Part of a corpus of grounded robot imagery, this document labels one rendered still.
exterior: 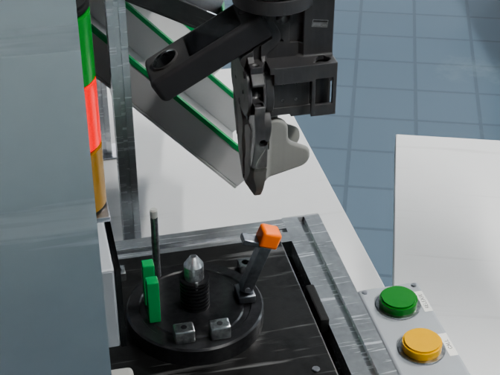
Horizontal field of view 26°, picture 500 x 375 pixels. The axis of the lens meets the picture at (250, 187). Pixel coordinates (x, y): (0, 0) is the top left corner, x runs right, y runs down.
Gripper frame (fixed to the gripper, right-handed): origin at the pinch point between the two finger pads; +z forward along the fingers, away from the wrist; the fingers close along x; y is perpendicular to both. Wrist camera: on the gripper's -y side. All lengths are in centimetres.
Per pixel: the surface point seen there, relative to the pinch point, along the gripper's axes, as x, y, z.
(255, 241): -0.6, 0.6, 6.6
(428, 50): 236, 120, 113
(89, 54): -20.3, -15.4, -25.2
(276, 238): -1.1, 2.6, 6.3
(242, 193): 37.3, 7.8, 26.9
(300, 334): -4.8, 4.2, 15.9
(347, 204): 151, 63, 113
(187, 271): -0.7, -6.4, 9.1
